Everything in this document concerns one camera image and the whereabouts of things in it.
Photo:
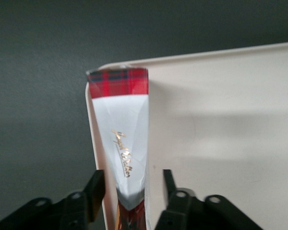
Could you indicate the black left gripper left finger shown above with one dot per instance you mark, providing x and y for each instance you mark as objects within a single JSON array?
[{"x": 76, "y": 206}]

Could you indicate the white rectangular tray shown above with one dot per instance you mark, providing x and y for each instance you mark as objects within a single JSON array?
[{"x": 218, "y": 134}]

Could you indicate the red tartan cookie box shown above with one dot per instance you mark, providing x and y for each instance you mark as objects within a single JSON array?
[{"x": 124, "y": 115}]

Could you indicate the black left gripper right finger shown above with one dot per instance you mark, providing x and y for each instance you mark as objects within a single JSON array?
[{"x": 182, "y": 210}]

